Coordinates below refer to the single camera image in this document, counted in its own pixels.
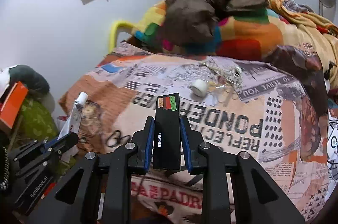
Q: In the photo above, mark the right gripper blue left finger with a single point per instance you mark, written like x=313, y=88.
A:
x=149, y=130

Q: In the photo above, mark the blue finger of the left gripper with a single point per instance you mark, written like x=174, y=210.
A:
x=64, y=143

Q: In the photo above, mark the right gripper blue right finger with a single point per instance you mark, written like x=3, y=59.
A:
x=185, y=131

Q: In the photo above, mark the white squeezed tube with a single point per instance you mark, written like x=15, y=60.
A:
x=72, y=124

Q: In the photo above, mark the black trainer card box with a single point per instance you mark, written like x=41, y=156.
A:
x=166, y=155

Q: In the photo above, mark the green leaf pattern bag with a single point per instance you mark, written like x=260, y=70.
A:
x=36, y=123

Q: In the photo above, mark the white tape roll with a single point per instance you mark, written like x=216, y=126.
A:
x=200, y=88

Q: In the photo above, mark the printed newspaper pattern blanket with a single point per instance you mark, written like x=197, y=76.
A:
x=250, y=106

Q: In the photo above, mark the orange box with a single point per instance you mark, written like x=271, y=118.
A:
x=11, y=106

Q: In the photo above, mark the brown olive jacket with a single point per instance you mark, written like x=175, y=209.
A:
x=194, y=21

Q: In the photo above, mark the dark brown cloth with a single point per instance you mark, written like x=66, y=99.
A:
x=307, y=69

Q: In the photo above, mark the colourful patchwork blanket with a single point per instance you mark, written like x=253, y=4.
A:
x=253, y=35

